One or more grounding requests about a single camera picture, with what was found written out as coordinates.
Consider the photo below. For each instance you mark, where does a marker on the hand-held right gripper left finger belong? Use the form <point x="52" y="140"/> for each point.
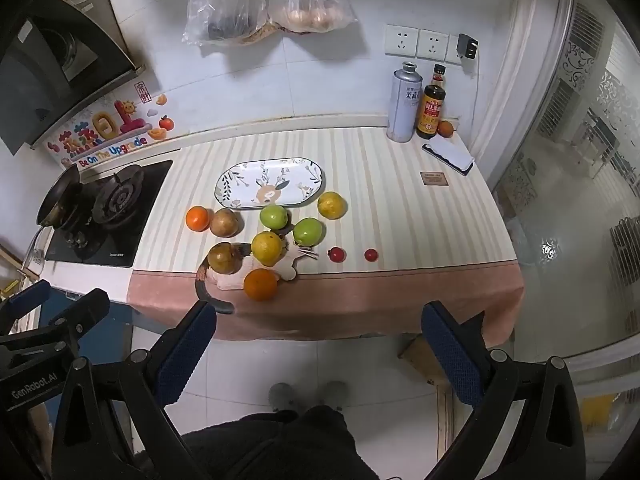
<point x="185" y="355"/>

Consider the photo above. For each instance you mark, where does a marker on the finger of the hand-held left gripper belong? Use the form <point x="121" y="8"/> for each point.
<point x="30" y="297"/>
<point x="85" y="312"/>

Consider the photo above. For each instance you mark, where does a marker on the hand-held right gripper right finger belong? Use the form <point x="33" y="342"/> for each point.
<point x="450" y="355"/>

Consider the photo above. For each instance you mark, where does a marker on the orange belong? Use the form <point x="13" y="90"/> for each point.
<point x="197" y="218"/>
<point x="260" y="284"/>

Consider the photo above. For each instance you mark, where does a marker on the red apple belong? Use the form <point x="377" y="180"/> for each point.
<point x="223" y="258"/>
<point x="224" y="223"/>

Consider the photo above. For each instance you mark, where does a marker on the yellow citrus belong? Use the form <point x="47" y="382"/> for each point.
<point x="332" y="205"/>
<point x="266" y="248"/>

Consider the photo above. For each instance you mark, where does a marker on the green apple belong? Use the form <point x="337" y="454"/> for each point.
<point x="273" y="216"/>
<point x="308" y="231"/>

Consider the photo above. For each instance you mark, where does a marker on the oval patterned ceramic plate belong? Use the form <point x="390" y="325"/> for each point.
<point x="270" y="180"/>

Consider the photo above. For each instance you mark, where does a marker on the cardboard box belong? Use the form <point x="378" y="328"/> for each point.
<point x="420" y="357"/>

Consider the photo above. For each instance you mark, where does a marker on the blue cabinet door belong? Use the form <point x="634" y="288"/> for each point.
<point x="115" y="330"/>

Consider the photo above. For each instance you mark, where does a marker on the grey slipper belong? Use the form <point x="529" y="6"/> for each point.
<point x="281" y="396"/>

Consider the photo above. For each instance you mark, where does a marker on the black gas stove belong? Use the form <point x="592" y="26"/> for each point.
<point x="135" y="220"/>

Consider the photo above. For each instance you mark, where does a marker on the black frying pan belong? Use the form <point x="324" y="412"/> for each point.
<point x="57" y="195"/>

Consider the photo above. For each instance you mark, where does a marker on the cherry tomato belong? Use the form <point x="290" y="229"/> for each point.
<point x="336" y="254"/>
<point x="370" y="254"/>

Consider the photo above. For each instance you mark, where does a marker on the person's dark trousers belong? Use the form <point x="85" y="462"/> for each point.
<point x="280" y="445"/>

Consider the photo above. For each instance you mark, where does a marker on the striped tablecloth with cat print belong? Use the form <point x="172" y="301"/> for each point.
<point x="400" y="220"/>

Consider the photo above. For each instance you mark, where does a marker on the small brown card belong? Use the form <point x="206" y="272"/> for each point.
<point x="433" y="178"/>

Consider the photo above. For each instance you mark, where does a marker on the white folded cloth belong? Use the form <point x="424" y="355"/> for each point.
<point x="450" y="155"/>

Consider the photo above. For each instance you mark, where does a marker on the patterned glass sliding door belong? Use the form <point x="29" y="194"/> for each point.
<point x="575" y="185"/>

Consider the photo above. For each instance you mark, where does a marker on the small orange fruit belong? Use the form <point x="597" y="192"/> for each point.
<point x="446" y="129"/>

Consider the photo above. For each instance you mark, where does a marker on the black range hood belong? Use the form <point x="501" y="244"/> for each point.
<point x="50" y="60"/>

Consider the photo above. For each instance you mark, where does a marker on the dark sauce bottle red label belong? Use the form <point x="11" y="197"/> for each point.
<point x="431" y="115"/>

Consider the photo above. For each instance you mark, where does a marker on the silver metal can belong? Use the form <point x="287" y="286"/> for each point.
<point x="402" y="110"/>

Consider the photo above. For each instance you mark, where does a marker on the small dark sauce bottle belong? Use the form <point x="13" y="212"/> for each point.
<point x="438" y="76"/>

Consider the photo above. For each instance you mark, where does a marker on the black plug-in charger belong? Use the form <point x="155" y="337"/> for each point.
<point x="468" y="46"/>

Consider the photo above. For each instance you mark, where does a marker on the plastic bag with dark contents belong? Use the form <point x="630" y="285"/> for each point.
<point x="225" y="15"/>

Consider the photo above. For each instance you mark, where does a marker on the colourful wall sticker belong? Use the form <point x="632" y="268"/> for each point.
<point x="105" y="130"/>

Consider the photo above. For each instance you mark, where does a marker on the white wall socket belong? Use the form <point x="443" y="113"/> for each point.
<point x="432" y="45"/>
<point x="401" y="41"/>

